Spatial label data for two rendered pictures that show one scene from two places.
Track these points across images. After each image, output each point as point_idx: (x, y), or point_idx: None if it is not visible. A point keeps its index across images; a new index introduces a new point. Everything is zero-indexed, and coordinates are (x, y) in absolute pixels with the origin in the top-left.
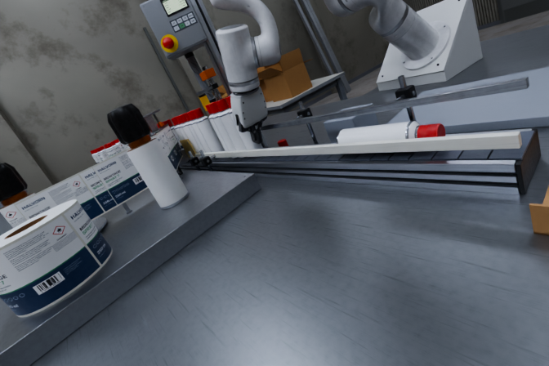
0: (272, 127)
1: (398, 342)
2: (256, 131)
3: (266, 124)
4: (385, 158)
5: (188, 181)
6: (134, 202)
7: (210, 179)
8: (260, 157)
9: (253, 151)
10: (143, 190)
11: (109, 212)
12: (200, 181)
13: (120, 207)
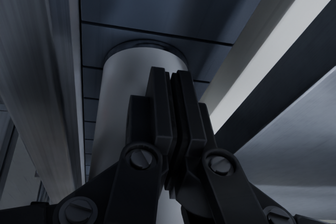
0: (70, 49)
1: None
2: (165, 159)
3: (35, 150)
4: None
5: (274, 173)
6: (303, 207)
7: (320, 129)
8: (204, 19)
9: (283, 51)
10: (332, 220)
11: (320, 215)
12: (311, 147)
13: (311, 212)
